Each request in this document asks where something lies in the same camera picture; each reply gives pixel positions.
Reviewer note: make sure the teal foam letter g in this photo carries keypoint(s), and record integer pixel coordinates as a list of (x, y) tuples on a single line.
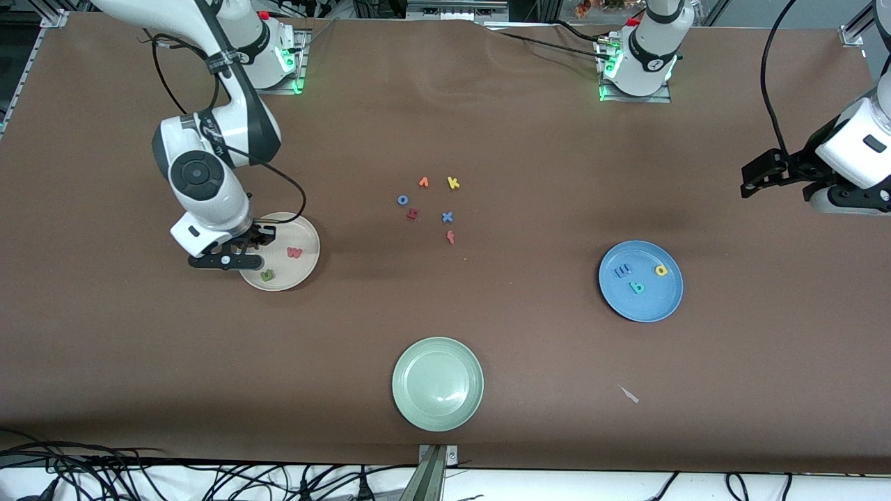
[(637, 287)]

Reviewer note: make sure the blue round plate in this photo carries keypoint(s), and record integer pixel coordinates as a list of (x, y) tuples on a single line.
[(641, 299)]

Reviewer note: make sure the small orange object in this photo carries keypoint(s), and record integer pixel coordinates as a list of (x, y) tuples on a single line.
[(583, 7)]

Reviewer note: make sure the small white paper scrap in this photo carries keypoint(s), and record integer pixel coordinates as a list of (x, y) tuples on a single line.
[(628, 394)]

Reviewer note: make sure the aluminium frame extrusion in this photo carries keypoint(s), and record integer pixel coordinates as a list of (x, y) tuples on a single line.
[(850, 35), (56, 19)]

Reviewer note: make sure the pale green round plate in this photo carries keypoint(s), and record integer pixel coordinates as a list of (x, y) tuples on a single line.
[(438, 384)]

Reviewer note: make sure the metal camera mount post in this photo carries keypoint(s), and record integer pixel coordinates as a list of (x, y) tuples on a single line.
[(431, 480)]

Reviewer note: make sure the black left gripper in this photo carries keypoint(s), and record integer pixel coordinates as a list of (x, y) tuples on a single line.
[(798, 165)]

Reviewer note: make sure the red foam letter w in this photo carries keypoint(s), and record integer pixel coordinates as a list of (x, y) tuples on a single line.
[(295, 252)]

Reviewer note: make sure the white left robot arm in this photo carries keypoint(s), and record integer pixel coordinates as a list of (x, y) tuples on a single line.
[(647, 49)]

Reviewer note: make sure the brown table cover sheet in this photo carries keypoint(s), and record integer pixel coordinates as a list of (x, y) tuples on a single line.
[(139, 348)]

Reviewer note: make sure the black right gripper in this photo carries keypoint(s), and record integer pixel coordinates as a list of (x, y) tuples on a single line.
[(256, 235)]

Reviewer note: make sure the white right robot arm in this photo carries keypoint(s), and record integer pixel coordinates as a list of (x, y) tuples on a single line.
[(209, 174)]

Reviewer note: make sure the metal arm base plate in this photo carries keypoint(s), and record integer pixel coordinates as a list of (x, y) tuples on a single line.
[(637, 99), (268, 91)]

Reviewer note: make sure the beige brown round plate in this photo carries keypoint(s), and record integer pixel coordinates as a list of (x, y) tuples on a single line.
[(292, 268)]

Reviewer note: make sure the blue foam letter m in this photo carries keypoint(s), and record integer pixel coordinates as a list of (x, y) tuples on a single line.
[(623, 271)]

